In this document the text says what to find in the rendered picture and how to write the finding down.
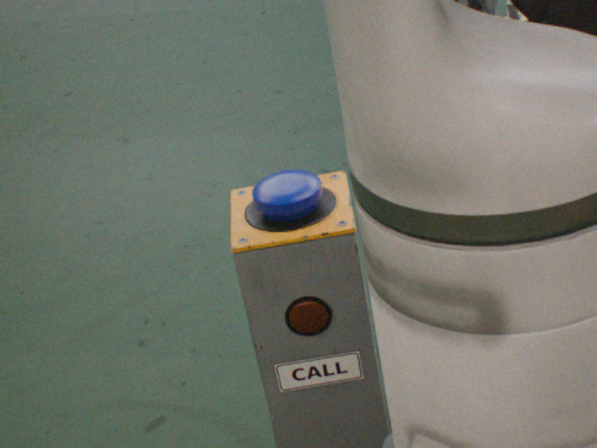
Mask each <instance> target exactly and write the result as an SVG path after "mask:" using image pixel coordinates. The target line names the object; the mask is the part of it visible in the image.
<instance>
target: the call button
mask: <svg viewBox="0 0 597 448"><path fill-rule="evenodd" d="M251 194H252V200H253V203H254V206H255V208H257V209H258V210H260V211H261V212H263V214H264V216H265V217H266V218H268V219H270V220H278V221H286V220H297V219H300V218H303V217H305V216H307V215H309V214H310V213H312V211H313V210H314V209H315V208H316V206H317V202H318V201H319V200H320V197H322V181H321V180H320V179H319V178H318V177H317V176H316V175H315V174H314V173H313V172H309V171H305V170H284V171H279V172H274V174H272V175H269V176H266V177H265V178H264V179H262V180H261V181H260V182H259V183H257V184H255V187H254V188H253V190H252V191H251Z"/></svg>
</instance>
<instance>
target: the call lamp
mask: <svg viewBox="0 0 597 448"><path fill-rule="evenodd" d="M289 321H290V324H291V326H292V327H293V328H294V329H297V331H298V332H303V333H313V332H318V331H319V329H322V328H323V327H324V326H325V325H326V323H327V321H328V313H327V310H326V308H325V307H324V306H323V305H322V304H319V302H317V301H313V300H305V301H301V302H300V303H299V304H298V305H296V306H294V307H293V308H292V309H291V312H290V314H289Z"/></svg>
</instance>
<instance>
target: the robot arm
mask: <svg viewBox="0 0 597 448"><path fill-rule="evenodd" d="M496 3H497V0H323V6H324V10H325V14H326V20H327V24H328V30H329V36H330V47H331V51H332V58H334V63H335V69H336V75H337V82H338V93H339V99H340V106H341V112H342V118H343V125H344V133H345V142H346V148H347V154H348V162H349V168H350V174H351V181H352V187H353V192H354V200H355V206H356V211H357V219H358V224H359V230H361V236H362V247H363V253H364V259H365V265H366V273H367V280H368V286H369V292H370V302H371V308H373V315H374V321H375V326H376V333H377V338H378V350H379V356H380V362H381V367H382V373H383V379H384V386H385V391H386V397H387V402H388V408H389V414H390V420H391V427H392V432H393V439H394V448H597V0H510V3H511V4H512V5H513V6H514V7H515V8H517V9H518V10H519V11H520V12H521V13H522V14H523V16H524V17H525V18H526V19H527V20H528V21H527V22H526V21H520V20H510V19H506V18H500V17H497V16H495V6H496Z"/></svg>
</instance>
